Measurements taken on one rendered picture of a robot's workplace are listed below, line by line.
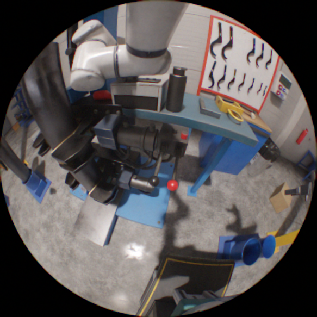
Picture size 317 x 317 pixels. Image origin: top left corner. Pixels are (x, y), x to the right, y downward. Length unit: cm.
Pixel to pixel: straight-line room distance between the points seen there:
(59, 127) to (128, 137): 35
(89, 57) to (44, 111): 36
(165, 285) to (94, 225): 86
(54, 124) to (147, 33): 51
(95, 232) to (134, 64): 127
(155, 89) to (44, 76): 47
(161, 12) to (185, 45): 211
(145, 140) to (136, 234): 104
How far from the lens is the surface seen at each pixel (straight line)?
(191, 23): 241
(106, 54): 28
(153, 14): 19
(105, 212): 125
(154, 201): 123
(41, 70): 57
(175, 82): 48
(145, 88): 49
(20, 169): 197
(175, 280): 107
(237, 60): 241
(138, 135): 48
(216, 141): 140
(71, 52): 42
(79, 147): 51
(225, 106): 73
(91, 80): 27
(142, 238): 129
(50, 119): 59
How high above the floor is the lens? 129
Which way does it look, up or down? 50 degrees down
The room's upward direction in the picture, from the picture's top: 6 degrees clockwise
